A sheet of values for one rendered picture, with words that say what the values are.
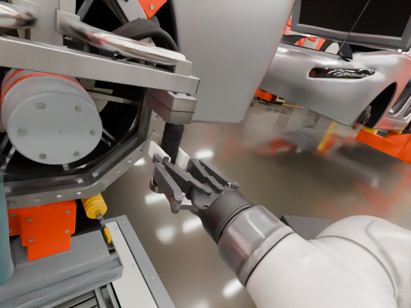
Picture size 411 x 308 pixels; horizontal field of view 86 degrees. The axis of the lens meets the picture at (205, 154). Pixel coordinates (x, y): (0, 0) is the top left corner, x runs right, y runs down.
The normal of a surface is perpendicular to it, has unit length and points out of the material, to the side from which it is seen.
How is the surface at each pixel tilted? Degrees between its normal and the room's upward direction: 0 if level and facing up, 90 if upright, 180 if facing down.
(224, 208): 40
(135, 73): 90
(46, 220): 90
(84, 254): 0
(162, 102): 90
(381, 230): 20
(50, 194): 90
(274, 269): 55
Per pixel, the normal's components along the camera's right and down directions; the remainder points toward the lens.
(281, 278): -0.62, -0.58
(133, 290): 0.29, -0.87
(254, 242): -0.39, -0.51
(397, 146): -0.75, 0.06
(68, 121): 0.59, 0.50
